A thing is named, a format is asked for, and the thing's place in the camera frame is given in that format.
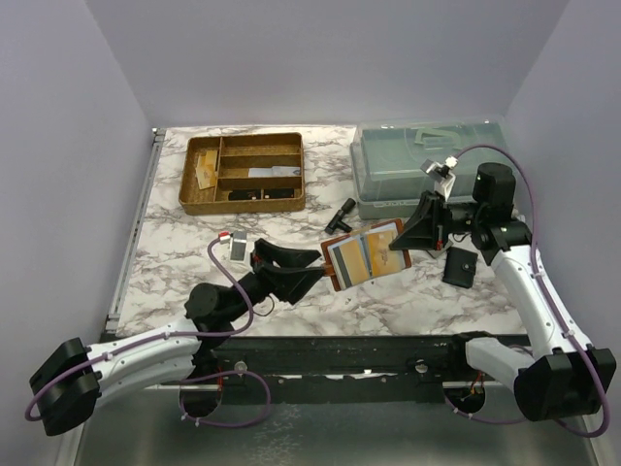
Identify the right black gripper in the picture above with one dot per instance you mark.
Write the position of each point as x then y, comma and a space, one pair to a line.
422, 231

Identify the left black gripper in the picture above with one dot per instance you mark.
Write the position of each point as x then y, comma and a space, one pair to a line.
290, 282

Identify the tan credit card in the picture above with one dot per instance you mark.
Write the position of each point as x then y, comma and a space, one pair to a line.
383, 260

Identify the brown leather card holder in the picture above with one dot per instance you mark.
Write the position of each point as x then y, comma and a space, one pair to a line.
393, 224

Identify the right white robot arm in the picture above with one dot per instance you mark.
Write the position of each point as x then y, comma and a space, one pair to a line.
564, 375

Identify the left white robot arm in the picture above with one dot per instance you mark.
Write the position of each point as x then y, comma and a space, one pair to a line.
76, 378

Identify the grey card wallet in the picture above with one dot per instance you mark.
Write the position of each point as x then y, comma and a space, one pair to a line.
438, 253

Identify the white card in tray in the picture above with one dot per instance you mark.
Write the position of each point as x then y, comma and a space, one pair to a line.
275, 172

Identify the black snap wallet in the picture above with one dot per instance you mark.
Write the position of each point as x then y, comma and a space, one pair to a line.
460, 267

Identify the black T-shaped pipe fitting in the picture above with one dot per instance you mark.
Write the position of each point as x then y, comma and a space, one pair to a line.
337, 223

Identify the clear lidded plastic box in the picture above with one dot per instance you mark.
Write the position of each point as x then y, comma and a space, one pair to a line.
387, 157

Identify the black item in tray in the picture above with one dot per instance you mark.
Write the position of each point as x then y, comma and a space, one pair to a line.
260, 194

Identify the brown cork organizer tray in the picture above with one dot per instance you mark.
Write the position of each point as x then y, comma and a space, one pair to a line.
236, 154

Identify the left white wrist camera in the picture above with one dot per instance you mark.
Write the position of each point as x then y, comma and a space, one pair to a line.
237, 242

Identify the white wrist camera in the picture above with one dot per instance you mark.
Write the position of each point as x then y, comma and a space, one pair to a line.
237, 242
441, 174

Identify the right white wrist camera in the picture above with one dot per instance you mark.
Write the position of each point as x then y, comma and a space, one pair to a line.
441, 174

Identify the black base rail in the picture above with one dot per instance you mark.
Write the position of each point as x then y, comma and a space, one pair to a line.
336, 370

